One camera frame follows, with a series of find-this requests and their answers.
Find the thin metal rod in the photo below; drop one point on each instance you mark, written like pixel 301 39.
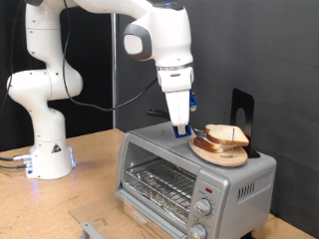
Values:
pixel 233 142

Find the white bread slice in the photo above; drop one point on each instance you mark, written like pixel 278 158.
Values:
pixel 226 134
pixel 207 143
pixel 204 148

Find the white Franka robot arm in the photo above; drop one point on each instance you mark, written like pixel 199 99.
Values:
pixel 50 142

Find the vertical metal pole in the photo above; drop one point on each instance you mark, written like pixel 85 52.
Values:
pixel 114 66

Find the silver toaster oven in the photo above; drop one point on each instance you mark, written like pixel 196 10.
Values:
pixel 232 205

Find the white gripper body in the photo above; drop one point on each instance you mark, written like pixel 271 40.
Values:
pixel 179 106

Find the glass oven door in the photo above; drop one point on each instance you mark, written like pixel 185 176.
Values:
pixel 149 214

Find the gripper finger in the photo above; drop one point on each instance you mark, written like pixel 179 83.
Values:
pixel 181 129

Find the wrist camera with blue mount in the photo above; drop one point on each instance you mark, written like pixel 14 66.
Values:
pixel 193 101

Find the black metal bookend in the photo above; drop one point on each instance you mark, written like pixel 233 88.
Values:
pixel 247 103

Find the blue metal bracket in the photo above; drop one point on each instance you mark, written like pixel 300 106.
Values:
pixel 91 229

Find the round wooden plate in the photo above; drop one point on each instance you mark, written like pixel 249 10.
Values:
pixel 219 159

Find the silver oven control knob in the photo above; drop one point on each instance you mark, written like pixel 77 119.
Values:
pixel 203 207
pixel 199 231

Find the red oven indicator light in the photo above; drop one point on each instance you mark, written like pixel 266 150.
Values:
pixel 208 190

